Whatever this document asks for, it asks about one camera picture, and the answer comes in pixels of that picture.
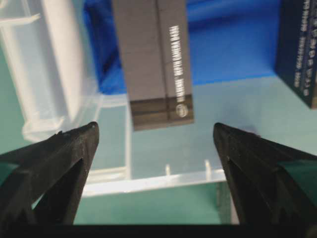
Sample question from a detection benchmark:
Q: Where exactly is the clear plastic storage case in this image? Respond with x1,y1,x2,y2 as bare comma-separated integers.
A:
0,0,317,225

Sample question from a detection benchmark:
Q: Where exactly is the blue cloth inside case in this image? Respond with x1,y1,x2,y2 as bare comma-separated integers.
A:
83,0,281,95

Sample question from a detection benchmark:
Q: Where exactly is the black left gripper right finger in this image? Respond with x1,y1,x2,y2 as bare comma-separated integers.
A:
213,123,317,226

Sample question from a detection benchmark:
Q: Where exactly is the black camera box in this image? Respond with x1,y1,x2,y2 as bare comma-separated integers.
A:
112,0,194,131
274,0,317,109

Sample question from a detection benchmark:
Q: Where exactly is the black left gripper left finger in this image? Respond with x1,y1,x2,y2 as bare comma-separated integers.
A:
0,121,99,226

